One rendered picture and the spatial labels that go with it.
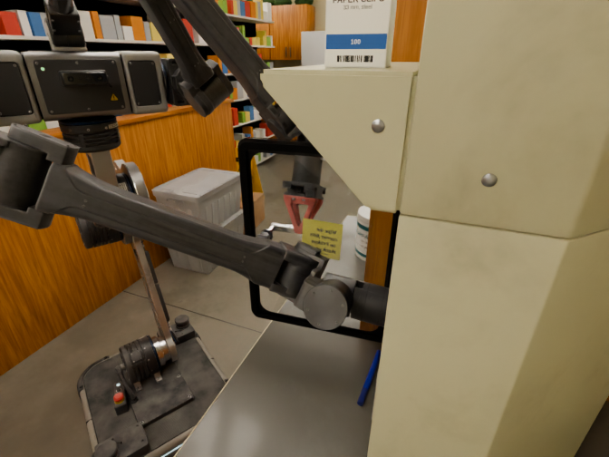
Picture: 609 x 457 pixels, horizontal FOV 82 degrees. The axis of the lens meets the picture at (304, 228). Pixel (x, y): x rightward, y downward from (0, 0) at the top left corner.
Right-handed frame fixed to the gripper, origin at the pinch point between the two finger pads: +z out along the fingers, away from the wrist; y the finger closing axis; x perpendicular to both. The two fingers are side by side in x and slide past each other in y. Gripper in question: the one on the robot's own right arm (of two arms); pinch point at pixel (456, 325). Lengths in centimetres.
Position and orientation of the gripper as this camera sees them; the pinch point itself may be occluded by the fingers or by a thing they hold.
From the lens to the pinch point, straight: 55.1
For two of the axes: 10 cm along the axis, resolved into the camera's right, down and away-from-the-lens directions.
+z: 9.4, 2.2, -2.5
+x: -0.8, 8.9, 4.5
